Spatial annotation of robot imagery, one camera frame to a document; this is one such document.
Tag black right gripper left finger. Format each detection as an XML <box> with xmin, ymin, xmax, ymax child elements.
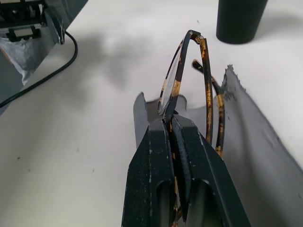
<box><xmin>121</xmin><ymin>118</ymin><xmax>178</xmax><ymax>227</ymax></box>

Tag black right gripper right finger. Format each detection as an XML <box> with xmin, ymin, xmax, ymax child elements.
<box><xmin>171</xmin><ymin>114</ymin><xmax>252</xmax><ymax>227</ymax></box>

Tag tortoiseshell round eyeglasses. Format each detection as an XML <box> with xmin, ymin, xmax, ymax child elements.
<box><xmin>157</xmin><ymin>29</ymin><xmax>226</xmax><ymax>224</ymax></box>

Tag empty black cup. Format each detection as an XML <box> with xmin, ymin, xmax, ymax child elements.
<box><xmin>215</xmin><ymin>0</ymin><xmax>268</xmax><ymax>45</ymax></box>

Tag black device with white label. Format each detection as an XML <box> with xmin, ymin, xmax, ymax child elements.
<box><xmin>0</xmin><ymin>0</ymin><xmax>66</xmax><ymax>45</ymax></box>

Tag long black cable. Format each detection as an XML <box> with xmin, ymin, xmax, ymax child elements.
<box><xmin>0</xmin><ymin>30</ymin><xmax>79</xmax><ymax>108</ymax></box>

